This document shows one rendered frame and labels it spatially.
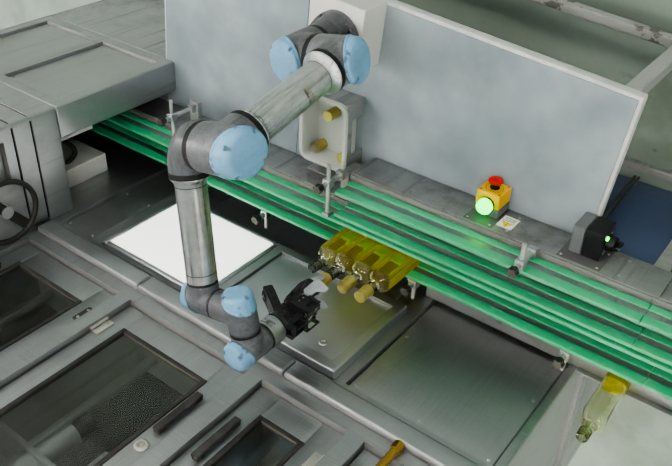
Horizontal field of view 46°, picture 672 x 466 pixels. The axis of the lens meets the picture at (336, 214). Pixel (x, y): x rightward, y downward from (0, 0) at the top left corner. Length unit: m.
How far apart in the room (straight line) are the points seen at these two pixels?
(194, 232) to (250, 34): 0.89
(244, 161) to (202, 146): 0.09
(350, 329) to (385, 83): 0.69
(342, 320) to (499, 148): 0.63
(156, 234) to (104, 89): 0.51
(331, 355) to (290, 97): 0.69
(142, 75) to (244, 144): 1.16
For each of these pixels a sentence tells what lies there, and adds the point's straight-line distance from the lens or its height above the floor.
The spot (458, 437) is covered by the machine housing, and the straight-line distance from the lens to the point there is 1.97.
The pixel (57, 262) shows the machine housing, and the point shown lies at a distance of 2.56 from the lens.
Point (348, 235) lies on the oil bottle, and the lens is 2.24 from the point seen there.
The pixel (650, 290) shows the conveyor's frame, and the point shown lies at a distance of 2.01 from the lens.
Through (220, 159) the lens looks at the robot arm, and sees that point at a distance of 1.65.
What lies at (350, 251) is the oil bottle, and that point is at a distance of 2.18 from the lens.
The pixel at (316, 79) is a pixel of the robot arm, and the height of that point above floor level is 1.15.
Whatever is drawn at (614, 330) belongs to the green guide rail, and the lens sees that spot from 2.01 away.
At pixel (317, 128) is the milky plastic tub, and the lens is 2.45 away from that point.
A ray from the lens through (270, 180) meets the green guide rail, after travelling 2.47.
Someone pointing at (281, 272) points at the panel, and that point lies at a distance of 2.35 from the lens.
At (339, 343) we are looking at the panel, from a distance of 2.11.
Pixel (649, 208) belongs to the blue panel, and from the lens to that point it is 2.38.
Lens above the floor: 2.50
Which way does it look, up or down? 43 degrees down
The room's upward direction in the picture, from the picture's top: 125 degrees counter-clockwise
